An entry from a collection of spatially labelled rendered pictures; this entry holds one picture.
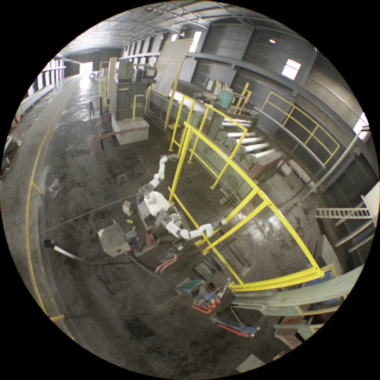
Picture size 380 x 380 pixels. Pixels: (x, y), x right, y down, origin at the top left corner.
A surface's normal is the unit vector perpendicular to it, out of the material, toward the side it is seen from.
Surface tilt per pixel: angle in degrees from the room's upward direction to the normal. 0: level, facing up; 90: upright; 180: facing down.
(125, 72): 90
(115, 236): 0
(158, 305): 0
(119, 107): 90
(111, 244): 0
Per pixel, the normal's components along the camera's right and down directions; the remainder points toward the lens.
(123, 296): 0.26, -0.61
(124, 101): 0.58, 0.72
